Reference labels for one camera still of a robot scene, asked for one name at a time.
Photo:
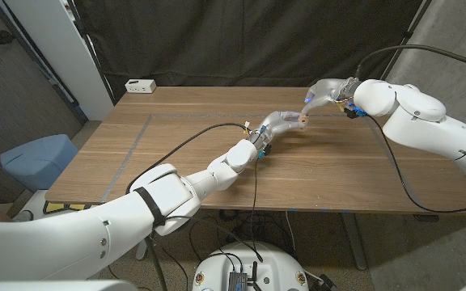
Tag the white table leg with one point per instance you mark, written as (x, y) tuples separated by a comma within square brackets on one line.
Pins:
[(141, 252)]

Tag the white power strip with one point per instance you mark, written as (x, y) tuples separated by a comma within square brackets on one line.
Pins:
[(140, 85)]

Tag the grey sneaker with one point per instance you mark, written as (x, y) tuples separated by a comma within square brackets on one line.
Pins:
[(24, 216)]

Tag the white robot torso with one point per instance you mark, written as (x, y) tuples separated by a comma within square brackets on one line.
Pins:
[(273, 262)]

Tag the wooden block with holes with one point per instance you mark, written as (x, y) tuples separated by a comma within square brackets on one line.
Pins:
[(304, 119)]

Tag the black antenna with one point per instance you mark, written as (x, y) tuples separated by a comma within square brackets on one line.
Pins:
[(254, 272)]

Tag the black backdrop curtain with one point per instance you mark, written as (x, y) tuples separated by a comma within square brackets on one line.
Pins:
[(237, 40)]

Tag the blue padded stool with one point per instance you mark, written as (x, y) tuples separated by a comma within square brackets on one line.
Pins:
[(39, 161)]

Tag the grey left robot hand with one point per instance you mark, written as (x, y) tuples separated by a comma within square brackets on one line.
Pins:
[(275, 123)]

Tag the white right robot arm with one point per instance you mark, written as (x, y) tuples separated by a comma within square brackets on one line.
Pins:
[(427, 121)]

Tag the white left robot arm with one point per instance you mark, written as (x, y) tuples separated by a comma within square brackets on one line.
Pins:
[(95, 242)]

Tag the black door frame strip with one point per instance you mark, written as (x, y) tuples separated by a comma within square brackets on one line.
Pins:
[(39, 60)]

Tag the grey table leg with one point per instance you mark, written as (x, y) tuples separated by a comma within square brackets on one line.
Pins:
[(354, 242)]

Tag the black table control panel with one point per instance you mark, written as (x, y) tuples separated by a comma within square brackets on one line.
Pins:
[(426, 218)]

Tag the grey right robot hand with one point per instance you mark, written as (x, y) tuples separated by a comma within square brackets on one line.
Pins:
[(328, 91)]

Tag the black backdrop stand pole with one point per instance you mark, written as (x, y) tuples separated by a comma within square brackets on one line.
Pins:
[(415, 25), (93, 54)]

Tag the grey finned electronics box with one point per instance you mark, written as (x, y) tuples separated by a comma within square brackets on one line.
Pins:
[(237, 281)]

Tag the yellow black floor sign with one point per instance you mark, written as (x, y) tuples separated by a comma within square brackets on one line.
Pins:
[(65, 207)]

